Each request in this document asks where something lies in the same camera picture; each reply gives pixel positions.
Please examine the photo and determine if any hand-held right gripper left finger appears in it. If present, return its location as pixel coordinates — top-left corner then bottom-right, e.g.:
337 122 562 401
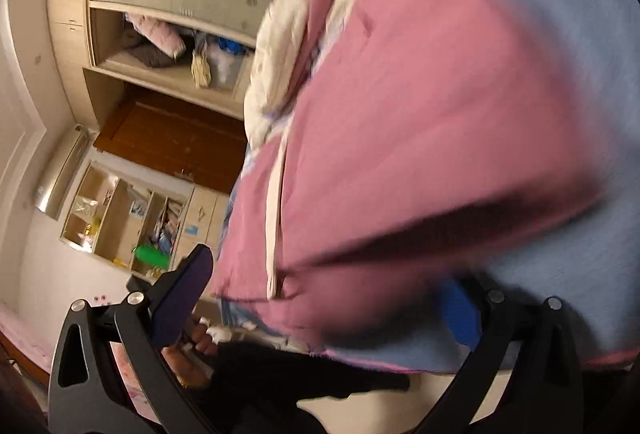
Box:
47 243 216 434

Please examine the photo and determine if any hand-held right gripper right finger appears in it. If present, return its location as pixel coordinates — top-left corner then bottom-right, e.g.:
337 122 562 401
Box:
415 275 585 434

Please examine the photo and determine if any pink and cream hooded jacket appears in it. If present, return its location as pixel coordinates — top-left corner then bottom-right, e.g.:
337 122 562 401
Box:
210 0 608 360

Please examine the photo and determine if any person's black sleeved forearm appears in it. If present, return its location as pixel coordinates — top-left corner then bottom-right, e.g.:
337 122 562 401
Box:
207 341 411 434

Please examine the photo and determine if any person's left hand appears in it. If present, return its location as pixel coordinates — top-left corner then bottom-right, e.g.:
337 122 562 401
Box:
162 321 221 387

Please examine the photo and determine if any green plastic bottle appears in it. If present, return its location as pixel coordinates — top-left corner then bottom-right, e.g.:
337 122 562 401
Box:
133 243 174 268

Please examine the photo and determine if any row of books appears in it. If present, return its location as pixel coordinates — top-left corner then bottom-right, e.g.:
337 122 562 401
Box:
152 197 188 260

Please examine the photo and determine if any cream bookshelf cabinet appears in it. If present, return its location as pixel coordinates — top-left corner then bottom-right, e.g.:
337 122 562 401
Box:
60 159 236 286

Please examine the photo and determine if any brown wooden door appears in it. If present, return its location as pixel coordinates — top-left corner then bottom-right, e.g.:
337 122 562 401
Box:
94 87 249 195

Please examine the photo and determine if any white air conditioner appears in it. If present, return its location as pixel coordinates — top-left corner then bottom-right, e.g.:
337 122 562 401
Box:
32 124 98 221

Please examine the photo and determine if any pale yellow cloth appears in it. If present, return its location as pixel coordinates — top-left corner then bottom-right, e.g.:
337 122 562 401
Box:
191 50 213 89

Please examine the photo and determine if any clear plastic storage box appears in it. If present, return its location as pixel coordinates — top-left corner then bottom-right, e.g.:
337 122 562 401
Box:
207 48 251 90

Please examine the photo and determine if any blue cloth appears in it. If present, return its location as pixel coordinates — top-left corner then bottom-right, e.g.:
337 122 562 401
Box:
217 37 247 56

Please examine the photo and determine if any pink puffer coat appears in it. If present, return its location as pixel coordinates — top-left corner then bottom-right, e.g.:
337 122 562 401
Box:
125 13 187 60

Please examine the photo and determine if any blue plaid bed sheet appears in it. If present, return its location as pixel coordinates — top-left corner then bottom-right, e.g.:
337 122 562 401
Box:
220 0 640 375

